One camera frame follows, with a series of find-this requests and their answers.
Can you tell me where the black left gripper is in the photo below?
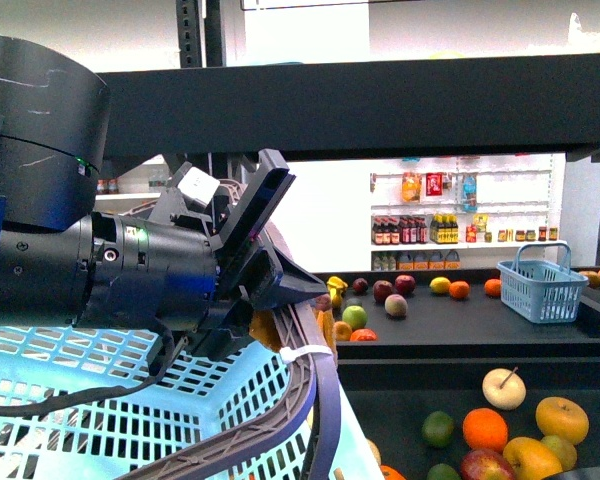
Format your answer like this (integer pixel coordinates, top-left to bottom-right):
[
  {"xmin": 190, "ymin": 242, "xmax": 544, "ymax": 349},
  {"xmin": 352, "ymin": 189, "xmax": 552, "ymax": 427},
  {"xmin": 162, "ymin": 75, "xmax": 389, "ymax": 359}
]
[{"xmin": 149, "ymin": 149, "xmax": 326, "ymax": 358}]

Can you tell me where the grey basket handle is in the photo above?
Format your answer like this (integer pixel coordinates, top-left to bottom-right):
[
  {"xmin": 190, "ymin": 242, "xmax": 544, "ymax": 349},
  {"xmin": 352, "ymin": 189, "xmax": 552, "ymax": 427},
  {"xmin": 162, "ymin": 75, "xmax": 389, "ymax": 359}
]
[{"xmin": 123, "ymin": 302, "xmax": 341, "ymax": 479}]

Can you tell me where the light blue basket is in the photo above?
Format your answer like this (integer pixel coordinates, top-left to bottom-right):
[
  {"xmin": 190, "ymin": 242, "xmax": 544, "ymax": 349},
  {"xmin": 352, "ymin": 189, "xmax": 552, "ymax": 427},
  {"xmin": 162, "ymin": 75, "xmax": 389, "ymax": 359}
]
[{"xmin": 0, "ymin": 326, "xmax": 381, "ymax": 479}]

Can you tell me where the green apple rear shelf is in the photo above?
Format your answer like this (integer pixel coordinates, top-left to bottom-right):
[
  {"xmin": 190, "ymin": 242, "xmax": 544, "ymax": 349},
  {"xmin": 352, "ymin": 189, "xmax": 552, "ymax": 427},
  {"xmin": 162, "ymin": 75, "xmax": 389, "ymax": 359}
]
[{"xmin": 342, "ymin": 305, "xmax": 368, "ymax": 331}]

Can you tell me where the peach rear shelf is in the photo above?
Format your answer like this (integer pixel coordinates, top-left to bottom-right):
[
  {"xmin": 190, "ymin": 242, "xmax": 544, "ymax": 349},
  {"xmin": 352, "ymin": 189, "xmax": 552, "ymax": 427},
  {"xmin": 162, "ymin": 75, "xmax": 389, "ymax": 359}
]
[{"xmin": 384, "ymin": 294, "xmax": 409, "ymax": 318}]

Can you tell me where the black rear fruit shelf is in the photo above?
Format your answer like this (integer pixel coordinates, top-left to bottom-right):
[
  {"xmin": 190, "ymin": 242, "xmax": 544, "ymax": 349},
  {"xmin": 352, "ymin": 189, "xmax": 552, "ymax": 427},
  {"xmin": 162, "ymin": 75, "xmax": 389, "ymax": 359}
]
[{"xmin": 338, "ymin": 269, "xmax": 600, "ymax": 360}]

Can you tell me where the yellow lemon rear shelf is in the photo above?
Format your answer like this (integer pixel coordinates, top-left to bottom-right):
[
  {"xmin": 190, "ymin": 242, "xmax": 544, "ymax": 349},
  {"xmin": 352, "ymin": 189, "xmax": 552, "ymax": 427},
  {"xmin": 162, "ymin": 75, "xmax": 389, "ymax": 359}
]
[{"xmin": 429, "ymin": 276, "xmax": 451, "ymax": 295}]

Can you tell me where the orange rear shelf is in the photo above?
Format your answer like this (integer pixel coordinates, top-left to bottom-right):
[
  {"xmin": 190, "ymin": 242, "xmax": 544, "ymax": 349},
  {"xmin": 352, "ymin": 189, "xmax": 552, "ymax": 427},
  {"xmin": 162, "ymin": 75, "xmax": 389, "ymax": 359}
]
[{"xmin": 448, "ymin": 281, "xmax": 471, "ymax": 300}]

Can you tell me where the yellow banana bunch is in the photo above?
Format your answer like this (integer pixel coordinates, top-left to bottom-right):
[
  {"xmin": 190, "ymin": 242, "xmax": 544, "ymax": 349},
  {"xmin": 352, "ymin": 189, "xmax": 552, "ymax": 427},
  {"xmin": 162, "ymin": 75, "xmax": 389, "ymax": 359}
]
[{"xmin": 326, "ymin": 276, "xmax": 348, "ymax": 310}]

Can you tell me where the dark red apple rear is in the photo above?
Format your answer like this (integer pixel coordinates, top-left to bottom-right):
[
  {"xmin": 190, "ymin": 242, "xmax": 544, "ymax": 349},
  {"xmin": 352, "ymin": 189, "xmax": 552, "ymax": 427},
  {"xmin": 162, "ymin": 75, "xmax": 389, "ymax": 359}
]
[{"xmin": 394, "ymin": 274, "xmax": 417, "ymax": 296}]

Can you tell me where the white pear front left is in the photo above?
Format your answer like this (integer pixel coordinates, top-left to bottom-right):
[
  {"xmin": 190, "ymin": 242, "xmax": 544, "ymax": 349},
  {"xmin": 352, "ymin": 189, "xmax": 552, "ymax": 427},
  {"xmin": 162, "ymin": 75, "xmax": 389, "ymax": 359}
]
[{"xmin": 367, "ymin": 439, "xmax": 382, "ymax": 466}]

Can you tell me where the green lime upper middle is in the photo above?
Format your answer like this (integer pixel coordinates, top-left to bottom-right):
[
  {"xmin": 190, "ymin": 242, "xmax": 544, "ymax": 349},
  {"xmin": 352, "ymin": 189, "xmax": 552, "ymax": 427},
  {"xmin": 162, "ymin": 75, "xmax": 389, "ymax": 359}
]
[{"xmin": 421, "ymin": 410, "xmax": 455, "ymax": 449}]

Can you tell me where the green lime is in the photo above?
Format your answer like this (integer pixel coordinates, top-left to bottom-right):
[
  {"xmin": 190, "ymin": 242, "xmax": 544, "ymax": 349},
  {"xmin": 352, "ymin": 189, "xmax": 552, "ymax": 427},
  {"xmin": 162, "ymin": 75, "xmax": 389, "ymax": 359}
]
[
  {"xmin": 426, "ymin": 463, "xmax": 461, "ymax": 480},
  {"xmin": 421, "ymin": 410, "xmax": 455, "ymax": 449}
]

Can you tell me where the large orange with knob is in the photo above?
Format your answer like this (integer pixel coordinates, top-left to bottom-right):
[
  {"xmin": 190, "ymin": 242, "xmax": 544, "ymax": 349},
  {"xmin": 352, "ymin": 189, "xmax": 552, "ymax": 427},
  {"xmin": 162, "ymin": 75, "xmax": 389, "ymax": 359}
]
[{"xmin": 380, "ymin": 465, "xmax": 406, "ymax": 480}]

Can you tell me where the green lime lower middle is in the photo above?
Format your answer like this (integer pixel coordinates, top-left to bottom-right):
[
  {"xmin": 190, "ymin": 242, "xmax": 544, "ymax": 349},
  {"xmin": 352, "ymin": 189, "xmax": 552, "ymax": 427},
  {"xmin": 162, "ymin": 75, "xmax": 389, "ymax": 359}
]
[{"xmin": 426, "ymin": 463, "xmax": 461, "ymax": 480}]

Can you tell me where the white pear with stem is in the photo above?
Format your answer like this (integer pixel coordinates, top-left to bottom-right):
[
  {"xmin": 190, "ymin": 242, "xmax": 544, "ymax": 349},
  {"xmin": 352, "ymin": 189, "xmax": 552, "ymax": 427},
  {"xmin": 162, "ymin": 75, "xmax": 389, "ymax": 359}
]
[{"xmin": 482, "ymin": 367, "xmax": 527, "ymax": 411}]

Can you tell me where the small orange tangerine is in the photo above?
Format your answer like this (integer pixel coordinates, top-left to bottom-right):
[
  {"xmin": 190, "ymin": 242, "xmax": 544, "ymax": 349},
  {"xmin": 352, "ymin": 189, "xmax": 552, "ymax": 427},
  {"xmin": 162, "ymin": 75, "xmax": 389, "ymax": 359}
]
[{"xmin": 462, "ymin": 408, "xmax": 509, "ymax": 453}]

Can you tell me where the small blue shopping basket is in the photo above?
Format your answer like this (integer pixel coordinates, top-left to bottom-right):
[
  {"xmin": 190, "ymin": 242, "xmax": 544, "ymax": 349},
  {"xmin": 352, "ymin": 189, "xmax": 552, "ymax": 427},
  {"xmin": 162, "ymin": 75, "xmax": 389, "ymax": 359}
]
[{"xmin": 497, "ymin": 241, "xmax": 589, "ymax": 324}]

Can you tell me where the red yellow apple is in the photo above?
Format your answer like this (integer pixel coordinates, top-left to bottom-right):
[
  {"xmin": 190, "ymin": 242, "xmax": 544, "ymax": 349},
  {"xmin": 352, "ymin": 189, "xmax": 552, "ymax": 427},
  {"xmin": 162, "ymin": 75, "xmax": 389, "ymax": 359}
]
[{"xmin": 460, "ymin": 449, "xmax": 515, "ymax": 480}]

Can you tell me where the yellow orange apple rear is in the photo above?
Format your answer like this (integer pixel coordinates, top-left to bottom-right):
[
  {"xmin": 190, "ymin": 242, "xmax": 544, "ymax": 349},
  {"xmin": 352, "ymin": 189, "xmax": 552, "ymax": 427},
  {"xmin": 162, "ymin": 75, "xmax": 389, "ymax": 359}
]
[{"xmin": 535, "ymin": 396, "xmax": 590, "ymax": 445}]

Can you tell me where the yellow orange apple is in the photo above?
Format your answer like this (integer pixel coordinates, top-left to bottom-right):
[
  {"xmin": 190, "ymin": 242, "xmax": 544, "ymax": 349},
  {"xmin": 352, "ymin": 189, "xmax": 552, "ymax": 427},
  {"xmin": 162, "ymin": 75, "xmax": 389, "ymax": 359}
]
[
  {"xmin": 535, "ymin": 396, "xmax": 590, "ymax": 445},
  {"xmin": 503, "ymin": 437, "xmax": 563, "ymax": 480}
]

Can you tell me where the yellow orange apple centre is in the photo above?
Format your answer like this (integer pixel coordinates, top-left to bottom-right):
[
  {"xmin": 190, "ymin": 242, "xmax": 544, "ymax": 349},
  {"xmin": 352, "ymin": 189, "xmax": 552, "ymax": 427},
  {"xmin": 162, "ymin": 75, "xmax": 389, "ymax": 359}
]
[{"xmin": 503, "ymin": 437, "xmax": 563, "ymax": 480}]

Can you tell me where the white wall shelf with bottles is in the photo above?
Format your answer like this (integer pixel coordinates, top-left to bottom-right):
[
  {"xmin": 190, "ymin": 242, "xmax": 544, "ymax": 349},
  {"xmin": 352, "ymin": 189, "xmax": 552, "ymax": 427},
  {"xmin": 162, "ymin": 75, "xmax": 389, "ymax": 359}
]
[{"xmin": 367, "ymin": 153, "xmax": 566, "ymax": 271}]

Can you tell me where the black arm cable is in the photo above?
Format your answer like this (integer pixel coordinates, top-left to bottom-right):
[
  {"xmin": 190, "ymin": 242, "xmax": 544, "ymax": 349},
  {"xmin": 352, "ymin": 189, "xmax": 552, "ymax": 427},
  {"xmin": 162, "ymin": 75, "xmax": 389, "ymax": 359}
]
[{"xmin": 0, "ymin": 319, "xmax": 177, "ymax": 419}]

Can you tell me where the black perforated shelf post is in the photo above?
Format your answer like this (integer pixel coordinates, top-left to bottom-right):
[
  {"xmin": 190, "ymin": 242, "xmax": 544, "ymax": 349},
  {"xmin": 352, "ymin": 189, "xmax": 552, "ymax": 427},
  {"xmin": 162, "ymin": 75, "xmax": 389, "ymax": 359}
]
[{"xmin": 175, "ymin": 0, "xmax": 225, "ymax": 69}]

